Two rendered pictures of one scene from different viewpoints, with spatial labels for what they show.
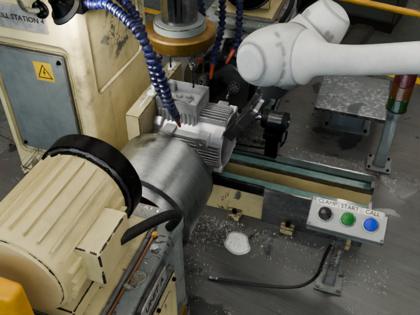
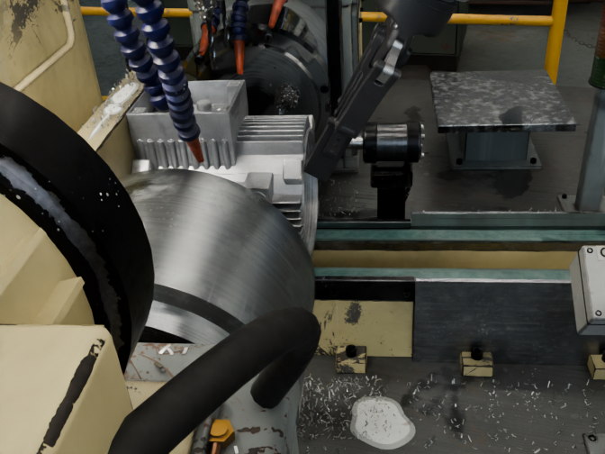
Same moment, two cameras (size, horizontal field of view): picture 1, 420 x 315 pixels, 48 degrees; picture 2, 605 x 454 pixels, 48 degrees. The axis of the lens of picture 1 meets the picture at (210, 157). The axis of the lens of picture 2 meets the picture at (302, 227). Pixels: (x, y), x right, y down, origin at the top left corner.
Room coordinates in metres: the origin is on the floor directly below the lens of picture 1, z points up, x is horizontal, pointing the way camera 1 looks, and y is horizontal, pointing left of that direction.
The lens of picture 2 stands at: (0.35, 0.10, 1.44)
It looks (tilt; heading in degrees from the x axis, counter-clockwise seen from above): 33 degrees down; 349
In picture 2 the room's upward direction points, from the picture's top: 4 degrees counter-clockwise
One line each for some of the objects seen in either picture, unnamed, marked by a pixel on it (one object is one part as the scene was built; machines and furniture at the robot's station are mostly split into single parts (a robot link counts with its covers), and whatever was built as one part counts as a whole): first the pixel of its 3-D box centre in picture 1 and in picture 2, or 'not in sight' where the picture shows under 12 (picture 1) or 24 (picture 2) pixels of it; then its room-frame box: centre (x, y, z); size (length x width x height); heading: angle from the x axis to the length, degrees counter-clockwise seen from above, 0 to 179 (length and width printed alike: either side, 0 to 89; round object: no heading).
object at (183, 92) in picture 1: (182, 102); (192, 123); (1.11, 0.08, 1.11); 0.12 x 0.11 x 0.07; 70
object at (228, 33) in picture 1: (230, 69); (267, 77); (1.42, -0.07, 1.04); 0.41 x 0.25 x 0.25; 161
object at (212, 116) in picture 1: (196, 132); (233, 191); (1.10, 0.04, 1.02); 0.20 x 0.19 x 0.19; 70
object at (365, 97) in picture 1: (350, 106); (493, 123); (1.47, -0.52, 0.86); 0.27 x 0.24 x 0.12; 161
